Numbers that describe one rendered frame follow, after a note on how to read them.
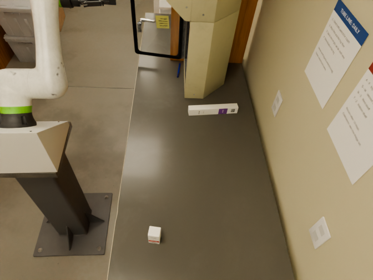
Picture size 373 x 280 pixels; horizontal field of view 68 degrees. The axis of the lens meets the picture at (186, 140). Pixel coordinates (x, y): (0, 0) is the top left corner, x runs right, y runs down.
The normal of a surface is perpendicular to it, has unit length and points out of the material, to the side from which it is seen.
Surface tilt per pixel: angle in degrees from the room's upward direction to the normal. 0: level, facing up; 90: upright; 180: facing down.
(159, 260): 0
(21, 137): 90
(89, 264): 0
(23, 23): 96
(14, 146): 90
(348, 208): 90
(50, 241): 0
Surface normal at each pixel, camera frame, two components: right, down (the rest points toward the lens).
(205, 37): 0.02, 0.77
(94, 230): 0.07, -0.63
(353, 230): -1.00, -0.03
